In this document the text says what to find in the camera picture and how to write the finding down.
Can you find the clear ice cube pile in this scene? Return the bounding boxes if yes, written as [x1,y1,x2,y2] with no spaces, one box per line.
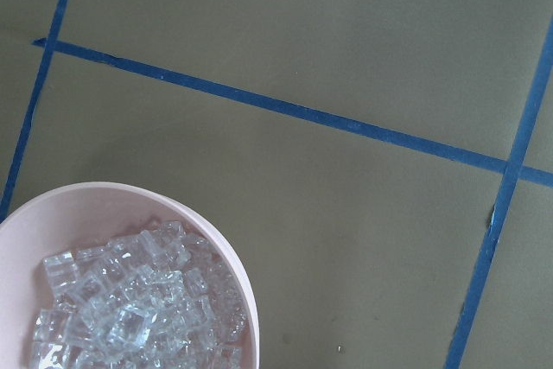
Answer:
[29,221,247,368]

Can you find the pink plastic bowl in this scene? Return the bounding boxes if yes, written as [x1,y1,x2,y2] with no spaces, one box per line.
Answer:
[1,181,260,368]

